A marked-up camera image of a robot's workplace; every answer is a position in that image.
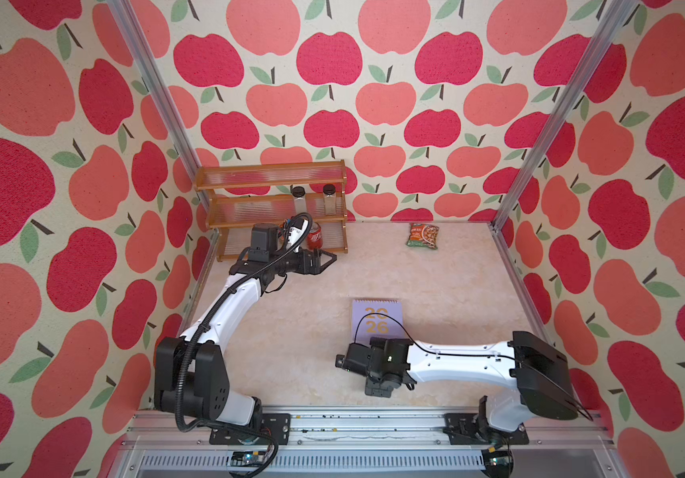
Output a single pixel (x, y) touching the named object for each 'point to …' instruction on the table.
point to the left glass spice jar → (299, 193)
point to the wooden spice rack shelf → (239, 196)
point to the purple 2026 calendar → (376, 318)
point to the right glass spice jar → (330, 194)
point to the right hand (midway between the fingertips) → (377, 366)
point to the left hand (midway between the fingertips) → (326, 261)
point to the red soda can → (315, 237)
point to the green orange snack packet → (423, 235)
